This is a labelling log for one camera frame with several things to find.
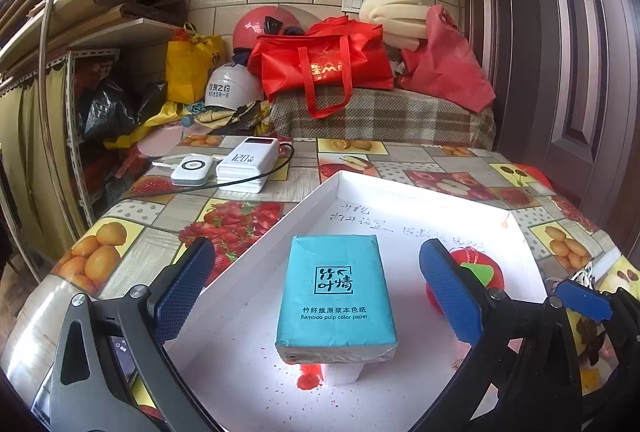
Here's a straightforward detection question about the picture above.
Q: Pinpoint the red plush apple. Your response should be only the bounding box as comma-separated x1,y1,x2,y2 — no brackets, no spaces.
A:
419,243,504,314

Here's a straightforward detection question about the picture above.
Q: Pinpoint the cream foam roll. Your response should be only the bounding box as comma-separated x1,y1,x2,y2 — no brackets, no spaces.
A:
359,0,431,51

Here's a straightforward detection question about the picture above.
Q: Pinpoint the red plastic bag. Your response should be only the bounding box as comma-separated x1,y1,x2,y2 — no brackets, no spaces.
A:
515,163,553,189

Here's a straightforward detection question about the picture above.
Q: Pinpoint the white helmet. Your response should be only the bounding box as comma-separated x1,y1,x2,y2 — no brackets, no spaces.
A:
204,63,264,109

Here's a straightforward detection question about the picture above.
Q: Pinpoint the white foam tray box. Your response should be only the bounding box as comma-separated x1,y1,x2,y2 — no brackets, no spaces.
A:
168,172,547,431

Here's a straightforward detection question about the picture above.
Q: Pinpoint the pink red helmet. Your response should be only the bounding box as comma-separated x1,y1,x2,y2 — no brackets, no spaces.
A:
232,6,302,50

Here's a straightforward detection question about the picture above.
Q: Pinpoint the red tote bag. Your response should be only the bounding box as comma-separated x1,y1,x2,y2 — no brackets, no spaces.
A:
247,15,394,119

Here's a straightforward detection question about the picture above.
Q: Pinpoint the metal storage shelf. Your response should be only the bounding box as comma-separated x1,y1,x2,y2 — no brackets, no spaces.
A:
1,0,186,262

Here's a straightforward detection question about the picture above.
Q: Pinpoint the white power bank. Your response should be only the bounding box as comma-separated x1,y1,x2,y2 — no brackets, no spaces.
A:
216,137,280,194

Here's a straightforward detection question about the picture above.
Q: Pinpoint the yellow shopping bag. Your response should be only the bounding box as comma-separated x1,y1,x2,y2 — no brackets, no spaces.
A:
165,22,227,105

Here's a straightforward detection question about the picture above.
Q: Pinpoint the small white charger device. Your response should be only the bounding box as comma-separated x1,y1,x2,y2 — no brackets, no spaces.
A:
169,154,214,187

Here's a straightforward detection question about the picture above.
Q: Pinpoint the black charging cable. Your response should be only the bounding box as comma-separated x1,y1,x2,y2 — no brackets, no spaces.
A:
119,141,296,201

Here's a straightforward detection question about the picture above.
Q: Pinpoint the plaid covered bench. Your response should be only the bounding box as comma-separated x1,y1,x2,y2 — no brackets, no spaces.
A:
267,88,497,149

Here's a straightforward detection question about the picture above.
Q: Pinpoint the dark red cloth bag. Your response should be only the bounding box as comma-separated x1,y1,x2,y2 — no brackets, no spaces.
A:
398,4,496,114

